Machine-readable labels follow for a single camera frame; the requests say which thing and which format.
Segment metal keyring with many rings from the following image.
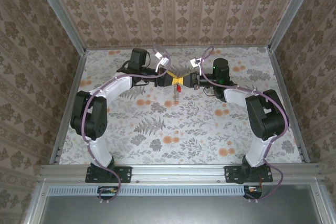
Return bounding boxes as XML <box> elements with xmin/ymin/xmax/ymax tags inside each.
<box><xmin>172</xmin><ymin>82</ymin><xmax>182</xmax><ymax>105</ymax></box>

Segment floral table cover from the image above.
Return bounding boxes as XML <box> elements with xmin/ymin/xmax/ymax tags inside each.
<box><xmin>59</xmin><ymin>47</ymin><xmax>305</xmax><ymax>166</ymax></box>

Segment black connector box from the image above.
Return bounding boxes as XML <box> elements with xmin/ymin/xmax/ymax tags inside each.
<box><xmin>243</xmin><ymin>185</ymin><xmax>263</xmax><ymax>200</ymax></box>
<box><xmin>97</xmin><ymin>186</ymin><xmax>119</xmax><ymax>200</ymax></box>

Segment grey metal panel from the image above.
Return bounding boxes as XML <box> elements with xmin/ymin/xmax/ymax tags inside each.
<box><xmin>39</xmin><ymin>184</ymin><xmax>326</xmax><ymax>224</ymax></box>

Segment aluminium side rail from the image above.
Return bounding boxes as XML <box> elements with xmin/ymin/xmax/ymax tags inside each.
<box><xmin>51</xmin><ymin>50</ymin><xmax>86</xmax><ymax>164</ymax></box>
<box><xmin>269</xmin><ymin>48</ymin><xmax>310</xmax><ymax>163</ymax></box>

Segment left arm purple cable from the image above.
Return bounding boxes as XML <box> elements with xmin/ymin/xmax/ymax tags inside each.
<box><xmin>81</xmin><ymin>44</ymin><xmax>171</xmax><ymax>204</ymax></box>

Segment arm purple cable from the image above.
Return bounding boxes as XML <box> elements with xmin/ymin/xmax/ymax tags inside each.
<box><xmin>199</xmin><ymin>46</ymin><xmax>290</xmax><ymax>204</ymax></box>
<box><xmin>81</xmin><ymin>44</ymin><xmax>171</xmax><ymax>204</ymax></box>

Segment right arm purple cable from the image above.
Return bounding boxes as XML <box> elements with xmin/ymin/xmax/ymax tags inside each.
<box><xmin>199</xmin><ymin>46</ymin><xmax>290</xmax><ymax>204</ymax></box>

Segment aluminium mounting rail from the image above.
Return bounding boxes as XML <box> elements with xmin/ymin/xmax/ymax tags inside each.
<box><xmin>39</xmin><ymin>163</ymin><xmax>322</xmax><ymax>183</ymax></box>

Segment aluminium frame post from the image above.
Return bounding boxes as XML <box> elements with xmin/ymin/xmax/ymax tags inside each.
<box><xmin>267</xmin><ymin>0</ymin><xmax>320</xmax><ymax>51</ymax></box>
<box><xmin>31</xmin><ymin>0</ymin><xmax>87</xmax><ymax>54</ymax></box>

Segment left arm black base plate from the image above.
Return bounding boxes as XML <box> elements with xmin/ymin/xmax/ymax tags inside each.
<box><xmin>85</xmin><ymin>165</ymin><xmax>132</xmax><ymax>184</ymax></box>

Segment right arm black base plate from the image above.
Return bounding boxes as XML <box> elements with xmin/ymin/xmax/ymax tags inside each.
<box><xmin>224</xmin><ymin>165</ymin><xmax>274</xmax><ymax>184</ymax></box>

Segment grey slotted cable duct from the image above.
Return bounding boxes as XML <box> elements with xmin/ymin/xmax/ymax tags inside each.
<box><xmin>48</xmin><ymin>185</ymin><xmax>249</xmax><ymax>196</ymax></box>

